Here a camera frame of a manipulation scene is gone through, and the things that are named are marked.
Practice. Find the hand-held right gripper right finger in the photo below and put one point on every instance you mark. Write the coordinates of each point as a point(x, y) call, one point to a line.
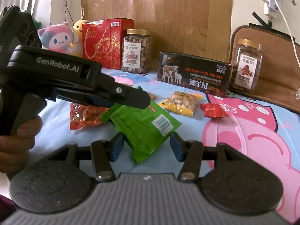
point(177, 147)

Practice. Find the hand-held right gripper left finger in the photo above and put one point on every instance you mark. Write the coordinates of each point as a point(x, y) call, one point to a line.
point(116, 147)

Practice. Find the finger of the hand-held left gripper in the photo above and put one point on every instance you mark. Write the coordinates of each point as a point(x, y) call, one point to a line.
point(99, 101)
point(131, 97)

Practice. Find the green snack packet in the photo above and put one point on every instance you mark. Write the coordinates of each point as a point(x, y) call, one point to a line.
point(140, 124)

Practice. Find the person's left hand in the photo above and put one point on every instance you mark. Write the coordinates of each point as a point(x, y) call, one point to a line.
point(21, 145)

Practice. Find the small clear nut packet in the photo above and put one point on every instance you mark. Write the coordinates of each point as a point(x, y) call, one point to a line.
point(151, 96)

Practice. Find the red clear snack packet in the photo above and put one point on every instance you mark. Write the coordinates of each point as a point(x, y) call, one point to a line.
point(84, 117)

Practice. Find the pink plush toy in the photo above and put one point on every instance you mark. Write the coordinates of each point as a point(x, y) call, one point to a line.
point(58, 39)

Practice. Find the cashew jar with gold lid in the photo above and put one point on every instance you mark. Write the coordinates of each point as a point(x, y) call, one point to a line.
point(137, 56)

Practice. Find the yellow nut packet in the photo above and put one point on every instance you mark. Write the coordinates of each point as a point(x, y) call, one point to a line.
point(180, 102)

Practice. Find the green bag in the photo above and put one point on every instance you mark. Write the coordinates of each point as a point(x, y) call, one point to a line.
point(37, 23)

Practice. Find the small red candy packet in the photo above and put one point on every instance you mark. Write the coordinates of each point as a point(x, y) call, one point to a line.
point(213, 111)

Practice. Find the printed blanket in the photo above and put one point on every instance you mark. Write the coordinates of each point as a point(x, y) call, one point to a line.
point(61, 136)

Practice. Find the red gift box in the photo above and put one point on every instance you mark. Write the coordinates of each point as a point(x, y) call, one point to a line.
point(103, 46)

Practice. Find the yellow plush toy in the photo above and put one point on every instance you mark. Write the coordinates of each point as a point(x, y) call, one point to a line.
point(78, 25)

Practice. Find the black box with sheep print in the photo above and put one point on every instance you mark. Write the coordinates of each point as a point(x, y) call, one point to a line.
point(194, 75)

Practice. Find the brown wooden board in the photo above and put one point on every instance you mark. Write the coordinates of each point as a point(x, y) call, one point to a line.
point(175, 16)

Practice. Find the pecan jar with clear lid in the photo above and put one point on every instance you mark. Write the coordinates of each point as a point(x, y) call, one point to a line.
point(246, 75)

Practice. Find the brown heating cushion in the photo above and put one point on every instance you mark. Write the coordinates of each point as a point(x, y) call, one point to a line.
point(279, 63)

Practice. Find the white power strip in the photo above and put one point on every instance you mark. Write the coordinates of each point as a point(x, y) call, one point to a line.
point(271, 7)

